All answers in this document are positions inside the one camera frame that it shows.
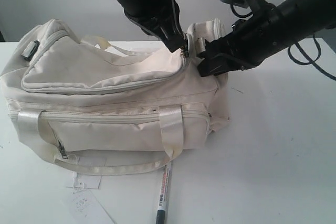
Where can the black and white marker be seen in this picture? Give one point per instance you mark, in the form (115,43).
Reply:
(163,195)

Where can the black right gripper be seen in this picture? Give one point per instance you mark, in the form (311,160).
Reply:
(247,46)

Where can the small white price tag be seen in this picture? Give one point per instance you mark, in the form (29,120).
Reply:
(80,204)

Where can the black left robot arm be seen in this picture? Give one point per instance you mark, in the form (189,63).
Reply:
(158,18)

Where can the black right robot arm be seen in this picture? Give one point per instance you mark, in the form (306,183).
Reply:
(302,18)

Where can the white paper hang tag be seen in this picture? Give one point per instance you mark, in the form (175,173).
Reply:
(76,180)

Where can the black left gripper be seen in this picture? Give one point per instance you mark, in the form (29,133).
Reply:
(157,17)

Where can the cream fabric duffel bag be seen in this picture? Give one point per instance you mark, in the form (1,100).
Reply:
(94,108)

